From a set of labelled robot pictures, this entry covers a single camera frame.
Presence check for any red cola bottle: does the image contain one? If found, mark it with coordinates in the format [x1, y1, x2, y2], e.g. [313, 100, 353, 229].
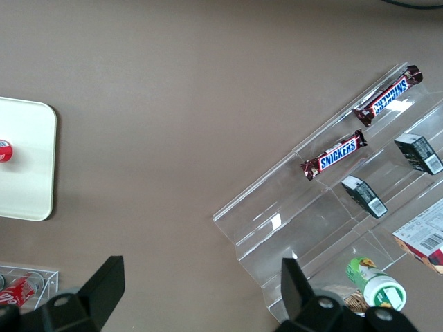
[0, 275, 46, 309]

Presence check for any clear acrylic stepped display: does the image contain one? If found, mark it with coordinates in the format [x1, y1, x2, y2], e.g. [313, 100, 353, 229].
[212, 62, 443, 325]

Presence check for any black cable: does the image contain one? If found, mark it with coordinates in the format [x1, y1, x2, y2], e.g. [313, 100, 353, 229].
[379, 0, 443, 10]

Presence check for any small black box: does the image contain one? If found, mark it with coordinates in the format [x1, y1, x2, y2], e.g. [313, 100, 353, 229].
[393, 134, 443, 176]
[340, 174, 389, 219]

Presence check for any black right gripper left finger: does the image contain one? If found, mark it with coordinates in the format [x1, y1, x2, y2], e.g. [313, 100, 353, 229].
[19, 255, 126, 332]

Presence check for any white red cookie box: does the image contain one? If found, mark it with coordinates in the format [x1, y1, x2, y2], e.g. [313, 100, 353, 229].
[392, 198, 443, 276]

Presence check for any clear acrylic bottle rack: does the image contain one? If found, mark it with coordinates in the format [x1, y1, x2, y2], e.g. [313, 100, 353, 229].
[0, 264, 60, 313]

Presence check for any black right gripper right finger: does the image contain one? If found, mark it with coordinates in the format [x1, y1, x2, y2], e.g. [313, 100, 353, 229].
[275, 257, 420, 332]

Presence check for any red white yogurt cup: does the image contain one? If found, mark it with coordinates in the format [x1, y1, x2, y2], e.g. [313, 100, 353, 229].
[0, 138, 15, 164]

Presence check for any green white bottle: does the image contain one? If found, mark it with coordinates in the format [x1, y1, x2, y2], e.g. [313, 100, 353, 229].
[345, 255, 408, 313]

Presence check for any beige plastic tray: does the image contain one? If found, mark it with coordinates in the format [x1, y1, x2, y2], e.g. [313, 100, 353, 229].
[0, 96, 58, 223]

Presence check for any Snickers chocolate bar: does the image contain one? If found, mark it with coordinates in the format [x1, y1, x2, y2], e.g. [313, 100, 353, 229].
[299, 129, 368, 182]
[352, 64, 424, 129]

